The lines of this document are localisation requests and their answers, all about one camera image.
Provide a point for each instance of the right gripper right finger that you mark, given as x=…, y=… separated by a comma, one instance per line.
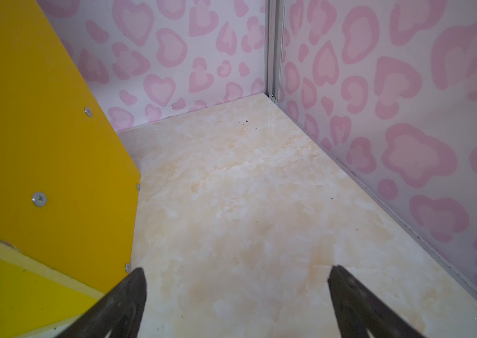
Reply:
x=360, y=313

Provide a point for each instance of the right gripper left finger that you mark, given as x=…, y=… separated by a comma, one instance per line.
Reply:
x=118, y=314

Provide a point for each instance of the yellow shelf with coloured boards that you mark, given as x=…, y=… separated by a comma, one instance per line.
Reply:
x=68, y=188

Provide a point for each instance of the right aluminium frame bar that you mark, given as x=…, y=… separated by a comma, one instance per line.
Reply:
x=273, y=42

